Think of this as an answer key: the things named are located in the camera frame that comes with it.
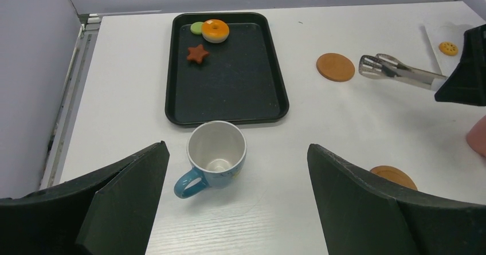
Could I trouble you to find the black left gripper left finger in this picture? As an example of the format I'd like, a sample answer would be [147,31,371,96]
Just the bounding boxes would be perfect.
[1,142,170,254]

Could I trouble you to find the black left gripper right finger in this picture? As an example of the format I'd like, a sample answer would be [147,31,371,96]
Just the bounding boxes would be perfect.
[307,144,485,254]

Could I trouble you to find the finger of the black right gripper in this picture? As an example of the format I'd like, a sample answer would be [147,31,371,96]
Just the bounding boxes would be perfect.
[434,25,485,107]

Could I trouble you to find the small patterned orange cookie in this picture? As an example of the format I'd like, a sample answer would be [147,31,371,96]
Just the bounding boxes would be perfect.
[438,41,459,56]

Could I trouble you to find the metal serving tongs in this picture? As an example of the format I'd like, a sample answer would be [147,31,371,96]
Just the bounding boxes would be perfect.
[358,53,448,92]

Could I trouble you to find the brown star cookie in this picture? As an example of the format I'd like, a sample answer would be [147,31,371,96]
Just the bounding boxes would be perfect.
[186,44,210,64]

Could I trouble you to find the white three-tier dessert stand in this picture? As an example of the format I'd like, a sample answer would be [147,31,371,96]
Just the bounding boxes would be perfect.
[423,21,475,77]

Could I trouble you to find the pink ceramic cup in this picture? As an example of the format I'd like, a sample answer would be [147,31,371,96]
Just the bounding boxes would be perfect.
[466,116,486,157]

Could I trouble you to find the near round wooden coaster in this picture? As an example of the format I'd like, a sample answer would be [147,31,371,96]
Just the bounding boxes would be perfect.
[370,166,418,191]

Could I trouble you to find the round wooden coaster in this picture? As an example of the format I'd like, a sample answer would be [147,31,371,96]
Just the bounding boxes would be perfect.
[316,53,355,82]
[370,166,418,191]

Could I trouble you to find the blue patterned ceramic cup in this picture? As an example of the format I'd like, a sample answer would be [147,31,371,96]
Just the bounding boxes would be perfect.
[174,120,248,199]

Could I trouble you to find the far round wooden coaster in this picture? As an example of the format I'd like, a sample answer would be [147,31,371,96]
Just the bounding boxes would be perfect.
[316,53,355,82]

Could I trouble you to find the black serving tray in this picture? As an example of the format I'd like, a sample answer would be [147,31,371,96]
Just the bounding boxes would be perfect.
[164,12,289,127]

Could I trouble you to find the green round macaron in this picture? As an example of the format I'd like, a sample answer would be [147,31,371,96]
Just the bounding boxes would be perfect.
[190,21,203,35]

